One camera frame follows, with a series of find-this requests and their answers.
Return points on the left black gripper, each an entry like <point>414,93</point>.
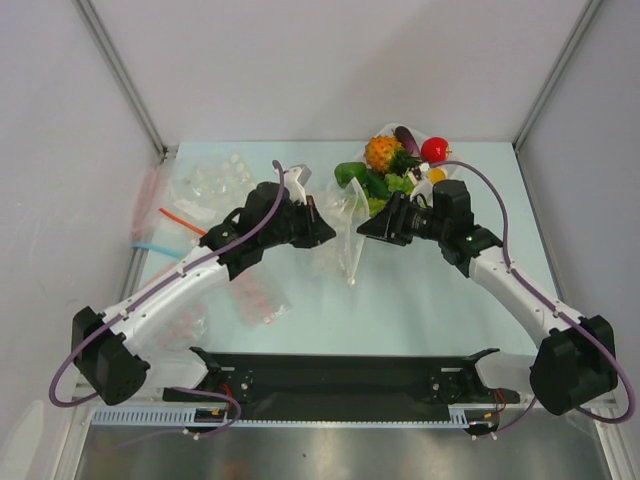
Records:
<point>316,230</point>

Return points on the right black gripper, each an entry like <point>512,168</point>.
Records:
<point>393,220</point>

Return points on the clear white-dotted zip bag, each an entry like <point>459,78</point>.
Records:
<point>344,210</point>

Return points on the green toy grape bunch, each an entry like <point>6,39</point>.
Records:
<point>396,182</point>

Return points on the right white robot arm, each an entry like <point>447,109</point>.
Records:
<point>573,364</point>

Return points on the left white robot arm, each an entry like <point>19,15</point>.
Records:
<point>109,348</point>

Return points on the clear bag red dots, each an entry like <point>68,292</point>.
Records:
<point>258,298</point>

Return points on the clear bag pink dots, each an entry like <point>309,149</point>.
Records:
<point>182,330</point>

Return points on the dark green toy cucumber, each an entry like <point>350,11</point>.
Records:
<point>376,186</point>

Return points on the green toy bell pepper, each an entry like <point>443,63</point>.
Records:
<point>345,172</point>

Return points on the yellow toy lemon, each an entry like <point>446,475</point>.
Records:
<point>436,174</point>

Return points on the white perforated plastic basket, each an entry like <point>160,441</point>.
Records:
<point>409,162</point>

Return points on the orange toy pineapple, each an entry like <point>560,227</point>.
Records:
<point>383,154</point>

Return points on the red toy apple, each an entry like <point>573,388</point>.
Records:
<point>435,150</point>

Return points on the purple toy eggplant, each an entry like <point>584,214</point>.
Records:
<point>407,140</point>

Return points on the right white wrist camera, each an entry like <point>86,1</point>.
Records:
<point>419,177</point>

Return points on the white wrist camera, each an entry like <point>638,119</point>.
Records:
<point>295,179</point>
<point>419,177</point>

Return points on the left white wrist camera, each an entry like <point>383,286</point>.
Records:
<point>295,179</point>

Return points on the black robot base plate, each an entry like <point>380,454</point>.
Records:
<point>334,388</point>

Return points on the white slotted cable duct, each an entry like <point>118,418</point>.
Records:
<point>210,417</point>

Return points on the right aluminium frame post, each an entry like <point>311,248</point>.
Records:
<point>577,35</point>

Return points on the aluminium frame post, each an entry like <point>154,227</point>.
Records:
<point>106,47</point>
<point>577,35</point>

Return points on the left aluminium frame post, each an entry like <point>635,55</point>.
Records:
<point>106,47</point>

